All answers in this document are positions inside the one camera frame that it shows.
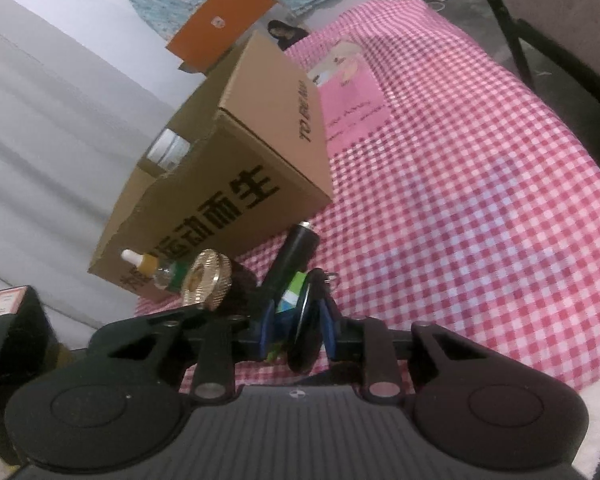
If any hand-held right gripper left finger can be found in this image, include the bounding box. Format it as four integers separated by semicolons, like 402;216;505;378
87;300;274;401

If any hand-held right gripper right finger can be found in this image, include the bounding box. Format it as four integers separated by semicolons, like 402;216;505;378
320;295;496;403

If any black oval case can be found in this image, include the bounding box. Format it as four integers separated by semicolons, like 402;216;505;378
286;269;338;373

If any green lip balm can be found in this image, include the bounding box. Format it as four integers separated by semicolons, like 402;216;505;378
267;270;308;361

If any black lipstick tube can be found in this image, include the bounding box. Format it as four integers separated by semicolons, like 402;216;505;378
262;222;321;311

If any gold lid cream jar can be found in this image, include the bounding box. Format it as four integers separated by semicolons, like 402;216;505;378
180;249;261;313

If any green dropper bottle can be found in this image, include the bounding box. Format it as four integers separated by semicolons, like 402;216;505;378
121;249;193;305

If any brown cardboard box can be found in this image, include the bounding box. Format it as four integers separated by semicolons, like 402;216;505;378
87;30;333;301

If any white supplement bottle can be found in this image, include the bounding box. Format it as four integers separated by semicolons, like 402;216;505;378
145;129;191;171

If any pink checked tablecloth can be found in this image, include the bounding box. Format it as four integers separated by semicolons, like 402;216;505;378
135;0;600;401

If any pink paper sheet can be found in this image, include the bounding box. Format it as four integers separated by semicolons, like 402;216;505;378
307;40;388;158

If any black box with red label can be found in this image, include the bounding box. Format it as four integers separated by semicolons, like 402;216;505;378
0;285;61;466

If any white curtain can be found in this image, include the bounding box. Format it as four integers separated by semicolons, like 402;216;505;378
0;0;221;321

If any orange box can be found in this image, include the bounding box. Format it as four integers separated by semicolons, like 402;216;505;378
166;0;281;76

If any black tripod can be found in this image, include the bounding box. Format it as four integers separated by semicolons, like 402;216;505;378
472;0;543;93

